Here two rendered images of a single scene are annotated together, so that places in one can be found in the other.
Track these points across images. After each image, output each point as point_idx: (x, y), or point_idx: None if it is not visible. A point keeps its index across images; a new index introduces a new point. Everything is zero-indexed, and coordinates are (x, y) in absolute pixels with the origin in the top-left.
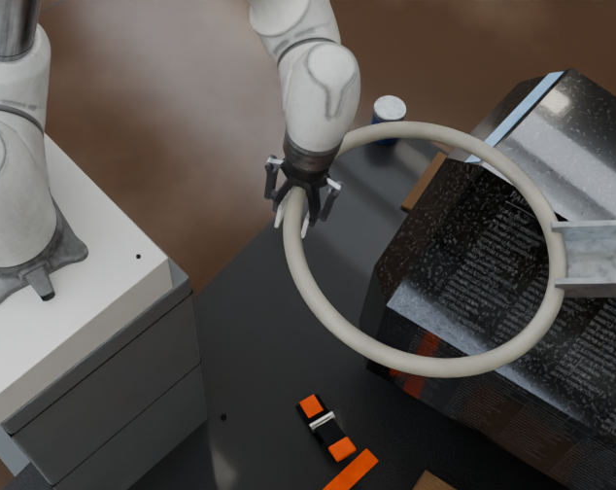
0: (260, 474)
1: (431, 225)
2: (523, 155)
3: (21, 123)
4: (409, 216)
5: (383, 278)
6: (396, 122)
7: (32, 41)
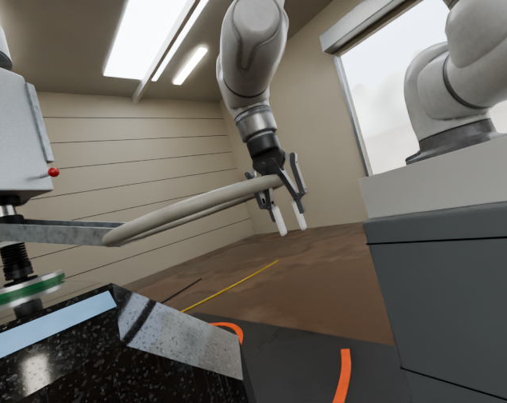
0: None
1: (178, 320)
2: (58, 299)
3: (437, 61)
4: (192, 361)
5: (236, 356)
6: (185, 201)
7: (447, 1)
